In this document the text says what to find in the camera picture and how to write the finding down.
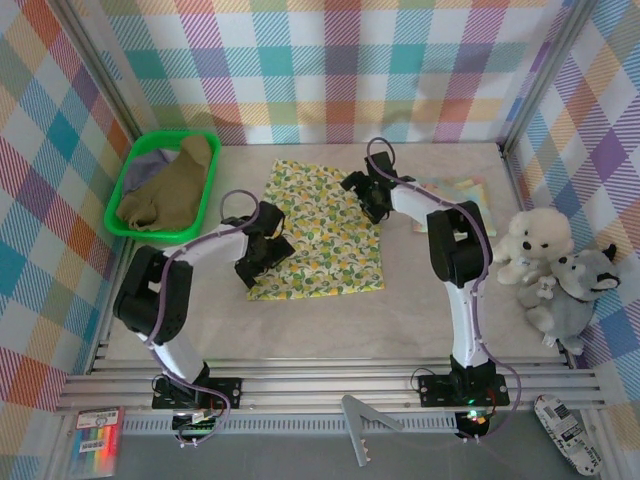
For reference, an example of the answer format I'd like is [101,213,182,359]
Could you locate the lemon print skirt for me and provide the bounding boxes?
[246,158,386,302]

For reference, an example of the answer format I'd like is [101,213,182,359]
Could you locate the pastel floral skirt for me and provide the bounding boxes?
[410,174,497,237]

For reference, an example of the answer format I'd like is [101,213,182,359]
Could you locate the olive khaki skirt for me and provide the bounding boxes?
[117,135,214,234]

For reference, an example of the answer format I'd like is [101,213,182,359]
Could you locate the lavender skirt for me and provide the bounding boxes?
[122,148,176,196]

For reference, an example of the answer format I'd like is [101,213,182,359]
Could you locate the green plastic basket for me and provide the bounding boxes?
[103,130,222,245]

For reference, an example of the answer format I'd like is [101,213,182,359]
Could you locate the white plush dog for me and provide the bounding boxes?
[492,207,575,286]

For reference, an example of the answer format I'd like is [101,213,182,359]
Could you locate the grey plastic triangular tool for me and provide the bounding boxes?
[341,394,404,469]

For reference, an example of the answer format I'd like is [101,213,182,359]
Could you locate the grey plush husky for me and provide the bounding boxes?
[517,243,621,356]

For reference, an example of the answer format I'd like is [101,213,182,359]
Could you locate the coloured marker pack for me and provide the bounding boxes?
[69,405,125,476]

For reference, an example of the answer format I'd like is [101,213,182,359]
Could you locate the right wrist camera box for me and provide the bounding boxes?
[340,171,369,195]

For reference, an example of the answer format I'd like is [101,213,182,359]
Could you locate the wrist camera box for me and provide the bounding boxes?
[340,171,369,195]
[268,234,297,266]

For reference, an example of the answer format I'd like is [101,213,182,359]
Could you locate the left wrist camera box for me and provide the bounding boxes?
[268,234,297,266]

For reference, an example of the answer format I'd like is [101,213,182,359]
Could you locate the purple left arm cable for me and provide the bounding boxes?
[149,189,274,449]

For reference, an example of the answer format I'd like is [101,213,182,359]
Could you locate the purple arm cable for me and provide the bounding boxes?
[366,137,524,444]
[149,189,274,449]

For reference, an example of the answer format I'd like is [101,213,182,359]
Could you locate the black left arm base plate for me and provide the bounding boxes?
[152,377,244,410]

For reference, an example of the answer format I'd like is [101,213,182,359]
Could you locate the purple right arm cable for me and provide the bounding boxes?
[366,137,524,444]

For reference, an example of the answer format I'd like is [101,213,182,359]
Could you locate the aluminium base frame rails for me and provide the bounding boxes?
[54,339,609,417]

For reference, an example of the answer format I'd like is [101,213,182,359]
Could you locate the grey slotted cable duct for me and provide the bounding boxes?
[122,417,461,435]

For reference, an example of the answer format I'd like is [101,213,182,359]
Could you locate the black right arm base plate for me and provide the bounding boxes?
[417,373,511,407]

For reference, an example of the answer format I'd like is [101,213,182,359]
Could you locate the aluminium frame post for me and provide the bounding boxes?
[52,0,146,146]
[499,0,599,154]

